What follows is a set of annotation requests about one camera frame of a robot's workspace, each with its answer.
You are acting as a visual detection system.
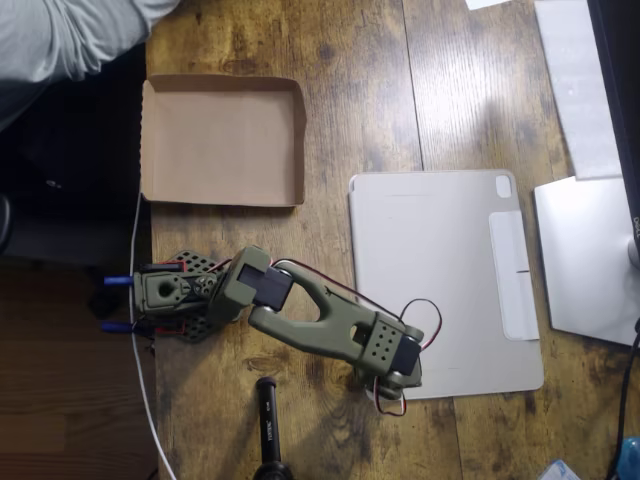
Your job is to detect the black cable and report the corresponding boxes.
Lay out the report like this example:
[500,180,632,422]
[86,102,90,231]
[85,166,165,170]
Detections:
[604,319,640,480]

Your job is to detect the white blue packet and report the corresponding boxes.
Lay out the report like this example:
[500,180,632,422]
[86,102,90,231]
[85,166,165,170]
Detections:
[539,458,584,480]

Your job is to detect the black chair castor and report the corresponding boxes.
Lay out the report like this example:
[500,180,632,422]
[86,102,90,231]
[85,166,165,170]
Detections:
[88,289,121,317]

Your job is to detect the tablet in beige case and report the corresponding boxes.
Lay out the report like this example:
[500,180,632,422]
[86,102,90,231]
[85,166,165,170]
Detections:
[348,168,545,401]

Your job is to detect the brown cardboard tray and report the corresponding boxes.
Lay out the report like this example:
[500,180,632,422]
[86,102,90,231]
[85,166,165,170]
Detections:
[139,73,307,209]

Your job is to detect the white foam sheet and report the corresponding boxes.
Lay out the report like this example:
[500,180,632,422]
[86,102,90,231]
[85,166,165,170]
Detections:
[533,0,625,181]

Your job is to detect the black camera stand pole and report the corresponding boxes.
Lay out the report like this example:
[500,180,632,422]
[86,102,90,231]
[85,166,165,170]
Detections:
[249,376,296,480]

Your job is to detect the blue round object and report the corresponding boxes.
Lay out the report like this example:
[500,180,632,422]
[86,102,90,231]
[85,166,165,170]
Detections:
[617,435,640,480]

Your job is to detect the person grey shirt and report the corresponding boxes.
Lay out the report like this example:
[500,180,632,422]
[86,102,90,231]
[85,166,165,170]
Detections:
[0,0,181,134]

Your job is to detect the person black trousers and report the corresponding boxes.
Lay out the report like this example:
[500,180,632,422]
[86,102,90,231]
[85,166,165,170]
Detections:
[0,44,151,226]

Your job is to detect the silver monitor stand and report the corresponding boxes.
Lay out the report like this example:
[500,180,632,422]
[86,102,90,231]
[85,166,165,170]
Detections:
[533,175,640,349]

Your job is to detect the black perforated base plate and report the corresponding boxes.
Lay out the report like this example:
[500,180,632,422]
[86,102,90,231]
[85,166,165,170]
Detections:
[149,248,236,345]

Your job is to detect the white cable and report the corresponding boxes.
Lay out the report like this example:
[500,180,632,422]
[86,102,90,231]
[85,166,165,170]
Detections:
[129,192,177,480]

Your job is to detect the black computer monitor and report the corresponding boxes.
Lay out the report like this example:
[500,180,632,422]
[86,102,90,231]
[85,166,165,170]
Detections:
[587,0,640,241]

